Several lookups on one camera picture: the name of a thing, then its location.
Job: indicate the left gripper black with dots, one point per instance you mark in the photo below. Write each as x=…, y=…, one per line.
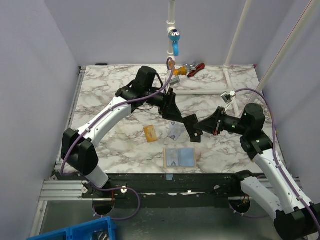
x=170, y=110

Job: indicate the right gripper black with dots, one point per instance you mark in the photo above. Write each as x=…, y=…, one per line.
x=218, y=123

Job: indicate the beige leather card holder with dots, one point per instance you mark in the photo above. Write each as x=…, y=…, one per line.
x=187, y=158

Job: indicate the silver VIP card top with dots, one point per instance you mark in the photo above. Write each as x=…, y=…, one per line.
x=172, y=157

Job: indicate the silver vip card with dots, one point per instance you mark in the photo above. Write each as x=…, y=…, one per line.
x=175, y=130
x=172, y=157

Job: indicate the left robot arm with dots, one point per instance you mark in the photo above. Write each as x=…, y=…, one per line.
x=79, y=146

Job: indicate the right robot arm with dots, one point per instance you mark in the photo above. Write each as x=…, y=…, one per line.
x=293, y=213

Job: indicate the gold card middle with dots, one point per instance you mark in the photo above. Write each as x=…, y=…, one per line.
x=150, y=133

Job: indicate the orange pipe valve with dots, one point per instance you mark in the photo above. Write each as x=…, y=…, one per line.
x=182, y=71

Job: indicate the red black pliers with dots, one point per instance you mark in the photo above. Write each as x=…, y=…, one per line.
x=193, y=69

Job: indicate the blue tape piece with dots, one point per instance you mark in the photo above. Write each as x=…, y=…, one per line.
x=169, y=177

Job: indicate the blue pipe valve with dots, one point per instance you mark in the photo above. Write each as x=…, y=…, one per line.
x=174, y=36

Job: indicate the blue plastic bin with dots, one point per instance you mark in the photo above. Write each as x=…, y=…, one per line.
x=99, y=229

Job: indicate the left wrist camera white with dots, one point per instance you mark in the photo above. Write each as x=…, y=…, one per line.
x=175, y=80

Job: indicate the white PVC pipe frame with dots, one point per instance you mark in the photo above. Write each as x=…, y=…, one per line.
x=309, y=10

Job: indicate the aluminium rail frame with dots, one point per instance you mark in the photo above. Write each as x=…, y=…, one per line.
x=139, y=146

